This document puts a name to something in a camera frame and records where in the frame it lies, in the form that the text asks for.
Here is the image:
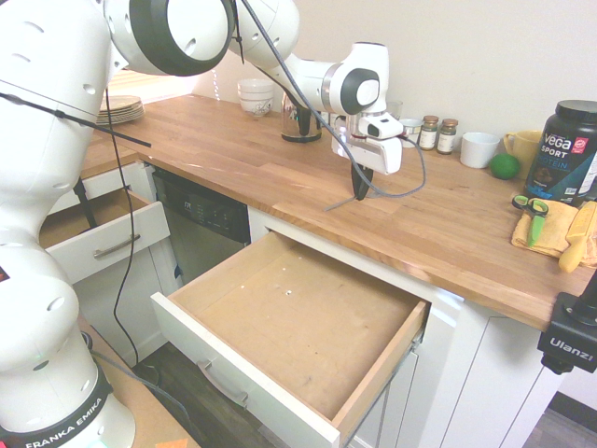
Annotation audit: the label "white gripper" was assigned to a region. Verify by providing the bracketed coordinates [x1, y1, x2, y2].
[331, 133, 404, 202]

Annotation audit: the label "silver metal fork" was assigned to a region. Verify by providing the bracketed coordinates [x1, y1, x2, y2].
[325, 194, 360, 213]

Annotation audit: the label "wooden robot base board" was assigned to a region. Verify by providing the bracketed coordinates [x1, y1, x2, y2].
[74, 312, 202, 448]

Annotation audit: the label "large open wooden drawer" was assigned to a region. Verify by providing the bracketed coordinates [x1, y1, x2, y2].
[150, 231, 433, 448]

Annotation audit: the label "small open white drawer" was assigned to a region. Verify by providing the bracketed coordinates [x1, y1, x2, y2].
[39, 186, 172, 287]

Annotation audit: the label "small patterned white cup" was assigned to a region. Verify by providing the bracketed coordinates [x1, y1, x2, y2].
[399, 118, 424, 149]

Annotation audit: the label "stainless steel electric kettle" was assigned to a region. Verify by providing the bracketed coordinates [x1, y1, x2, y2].
[280, 90, 324, 144]

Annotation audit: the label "plain white mug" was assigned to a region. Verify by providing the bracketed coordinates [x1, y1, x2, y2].
[460, 132, 502, 170]

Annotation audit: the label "white bowl with floral print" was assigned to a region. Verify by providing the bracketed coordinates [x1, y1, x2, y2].
[238, 95, 274, 119]

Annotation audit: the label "green lime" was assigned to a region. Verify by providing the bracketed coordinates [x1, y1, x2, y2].
[488, 153, 521, 180]

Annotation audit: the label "stainless steel dishwasher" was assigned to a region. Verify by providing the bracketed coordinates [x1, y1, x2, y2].
[151, 167, 254, 287]

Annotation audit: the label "yellow mug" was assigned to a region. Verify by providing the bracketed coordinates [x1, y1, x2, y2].
[502, 130, 545, 180]

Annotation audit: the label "yellow folded cloth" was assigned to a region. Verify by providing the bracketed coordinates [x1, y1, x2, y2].
[510, 201, 597, 269]

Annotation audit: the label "black Vega protein tub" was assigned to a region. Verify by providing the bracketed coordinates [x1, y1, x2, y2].
[522, 99, 597, 207]

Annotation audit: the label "white kitchen base cabinet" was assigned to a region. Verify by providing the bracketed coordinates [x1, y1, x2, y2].
[46, 161, 568, 448]

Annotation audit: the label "window blinds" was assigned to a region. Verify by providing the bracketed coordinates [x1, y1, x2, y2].
[109, 68, 221, 102]

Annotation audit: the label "stack of beige plates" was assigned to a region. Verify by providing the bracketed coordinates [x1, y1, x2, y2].
[95, 95, 146, 127]

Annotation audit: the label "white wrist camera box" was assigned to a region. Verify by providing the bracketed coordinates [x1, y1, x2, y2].
[358, 111, 406, 142]

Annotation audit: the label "grey braided cable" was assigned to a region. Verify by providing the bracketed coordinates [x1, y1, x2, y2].
[240, 0, 428, 198]

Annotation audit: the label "green handled scissors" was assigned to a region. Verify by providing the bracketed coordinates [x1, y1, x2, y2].
[511, 194, 551, 248]

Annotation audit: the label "black clamp camera stand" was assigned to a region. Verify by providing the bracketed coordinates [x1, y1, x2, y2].
[536, 279, 597, 375]

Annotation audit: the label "thin black cable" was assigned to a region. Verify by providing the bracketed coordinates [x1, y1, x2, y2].
[102, 86, 142, 366]

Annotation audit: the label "black boom camera stand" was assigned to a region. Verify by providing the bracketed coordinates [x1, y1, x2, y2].
[73, 175, 99, 231]

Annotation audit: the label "grey floor cable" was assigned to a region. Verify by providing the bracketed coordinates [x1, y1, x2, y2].
[77, 329, 202, 448]

